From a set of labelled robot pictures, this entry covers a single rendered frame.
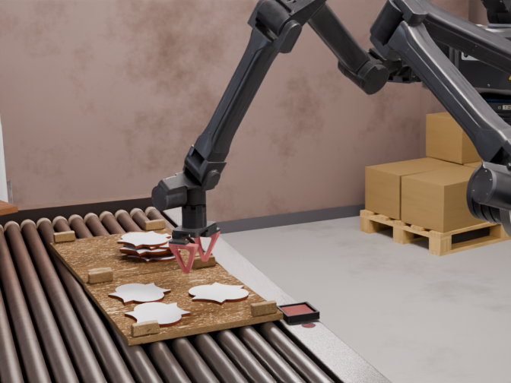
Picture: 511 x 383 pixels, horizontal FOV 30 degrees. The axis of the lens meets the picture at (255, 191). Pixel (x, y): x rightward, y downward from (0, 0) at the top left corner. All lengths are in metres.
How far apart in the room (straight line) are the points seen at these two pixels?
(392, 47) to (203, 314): 0.73
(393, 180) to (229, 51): 1.32
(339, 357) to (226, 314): 0.31
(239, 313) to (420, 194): 3.81
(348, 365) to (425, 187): 3.97
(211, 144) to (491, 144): 0.68
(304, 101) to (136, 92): 1.15
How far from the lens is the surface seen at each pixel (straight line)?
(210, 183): 2.11
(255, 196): 6.35
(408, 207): 5.93
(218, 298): 2.18
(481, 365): 4.27
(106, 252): 2.62
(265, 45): 1.97
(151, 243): 2.49
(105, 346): 2.02
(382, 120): 6.67
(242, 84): 2.01
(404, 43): 1.76
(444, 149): 6.43
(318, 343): 1.99
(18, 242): 2.86
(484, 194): 1.54
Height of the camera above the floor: 1.66
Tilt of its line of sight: 13 degrees down
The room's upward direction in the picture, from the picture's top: 2 degrees counter-clockwise
